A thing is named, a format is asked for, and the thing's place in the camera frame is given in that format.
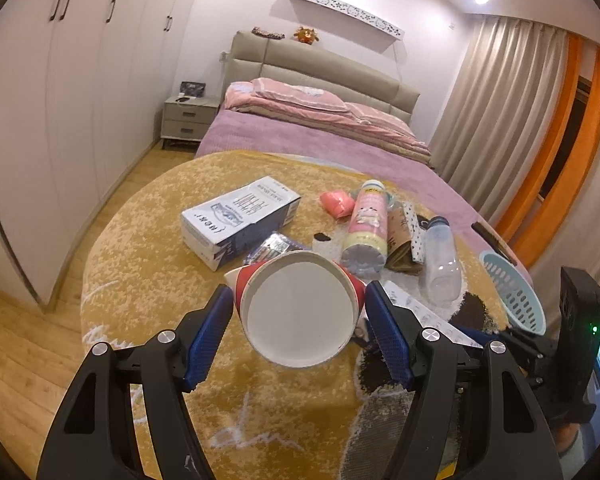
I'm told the pink pillow left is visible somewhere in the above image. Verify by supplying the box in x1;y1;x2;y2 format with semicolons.
251;77;348;114

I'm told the pink pillow right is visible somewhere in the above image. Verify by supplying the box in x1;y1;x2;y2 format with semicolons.
344;102;414;136

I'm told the white heart pattern bag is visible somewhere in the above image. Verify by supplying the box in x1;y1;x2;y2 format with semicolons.
402;202;425;264

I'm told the white wardrobe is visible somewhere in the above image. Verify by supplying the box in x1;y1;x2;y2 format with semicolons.
0;0;194;306

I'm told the round yellow panda rug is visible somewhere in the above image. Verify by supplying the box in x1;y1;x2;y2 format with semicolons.
78;148;508;480

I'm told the orange curtain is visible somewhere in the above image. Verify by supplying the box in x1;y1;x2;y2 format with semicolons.
494;34;600;269

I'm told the brown paper bag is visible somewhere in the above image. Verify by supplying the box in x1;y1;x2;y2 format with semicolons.
386;207;422;275

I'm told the pink yogurt drink bottle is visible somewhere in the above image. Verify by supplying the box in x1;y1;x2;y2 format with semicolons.
340;180;388;276

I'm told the dark brush on bed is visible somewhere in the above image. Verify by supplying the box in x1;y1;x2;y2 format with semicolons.
471;221;517;266

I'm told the light blue plastic basket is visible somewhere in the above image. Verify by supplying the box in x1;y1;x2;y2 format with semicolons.
479;250;546;336

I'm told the pink folded quilt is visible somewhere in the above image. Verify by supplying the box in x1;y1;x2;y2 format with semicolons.
223;80;431;165

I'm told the pink pillow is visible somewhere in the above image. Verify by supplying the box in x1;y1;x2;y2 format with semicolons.
251;77;348;114
344;102;414;136

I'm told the dark ornament on headboard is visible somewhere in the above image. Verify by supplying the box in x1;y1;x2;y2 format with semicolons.
251;27;286;40

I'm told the bed with purple blanket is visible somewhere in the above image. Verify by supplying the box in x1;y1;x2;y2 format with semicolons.
194;30;534;286

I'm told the white decorative wall shelf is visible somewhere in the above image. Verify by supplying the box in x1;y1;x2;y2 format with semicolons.
300;0;405;41

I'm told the beige padded headboard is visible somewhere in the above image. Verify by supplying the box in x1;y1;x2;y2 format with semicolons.
221;32;419;124

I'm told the beige curtain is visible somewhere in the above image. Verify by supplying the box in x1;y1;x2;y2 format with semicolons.
430;16;568;223

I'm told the picture frame on nightstand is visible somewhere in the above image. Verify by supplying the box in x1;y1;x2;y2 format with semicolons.
180;81;206;99

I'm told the pink packet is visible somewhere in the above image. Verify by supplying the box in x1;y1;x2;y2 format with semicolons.
320;190;355;220

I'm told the red white paper cup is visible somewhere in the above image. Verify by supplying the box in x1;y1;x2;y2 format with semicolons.
224;250;366;368

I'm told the clear plastic bottle blue cap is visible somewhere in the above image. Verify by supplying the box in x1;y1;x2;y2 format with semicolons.
419;216;463;308

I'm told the grey bedside nightstand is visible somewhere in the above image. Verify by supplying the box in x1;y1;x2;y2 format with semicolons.
160;96;220;148

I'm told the orange plush toy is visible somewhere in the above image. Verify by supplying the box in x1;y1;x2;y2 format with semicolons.
294;26;320;44

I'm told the white and blue box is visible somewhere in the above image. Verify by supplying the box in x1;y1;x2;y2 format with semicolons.
181;177;301;271

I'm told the dark snack packet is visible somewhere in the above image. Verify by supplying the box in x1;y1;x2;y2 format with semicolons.
242;232;308;266

